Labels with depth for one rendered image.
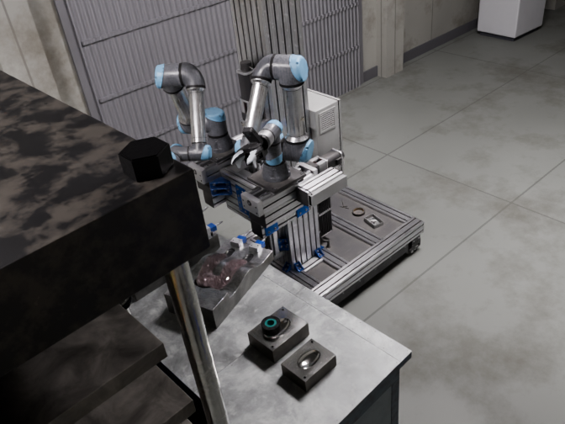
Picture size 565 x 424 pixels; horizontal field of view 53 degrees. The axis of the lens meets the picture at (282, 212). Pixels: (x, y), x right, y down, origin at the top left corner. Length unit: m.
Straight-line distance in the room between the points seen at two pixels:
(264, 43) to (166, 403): 1.82
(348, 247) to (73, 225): 2.85
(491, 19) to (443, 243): 4.36
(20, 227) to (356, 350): 1.54
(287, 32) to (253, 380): 1.67
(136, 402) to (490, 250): 2.96
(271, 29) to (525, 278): 2.24
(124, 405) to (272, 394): 0.71
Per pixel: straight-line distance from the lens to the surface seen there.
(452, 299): 3.72
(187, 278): 1.30
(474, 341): 3.50
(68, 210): 1.11
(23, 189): 1.23
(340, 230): 3.90
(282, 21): 2.93
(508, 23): 7.84
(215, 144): 3.24
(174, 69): 2.89
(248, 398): 2.22
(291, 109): 2.69
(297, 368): 2.21
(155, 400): 1.66
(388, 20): 6.61
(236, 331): 2.46
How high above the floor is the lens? 2.55
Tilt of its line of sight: 34 degrees down
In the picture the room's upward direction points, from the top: 7 degrees counter-clockwise
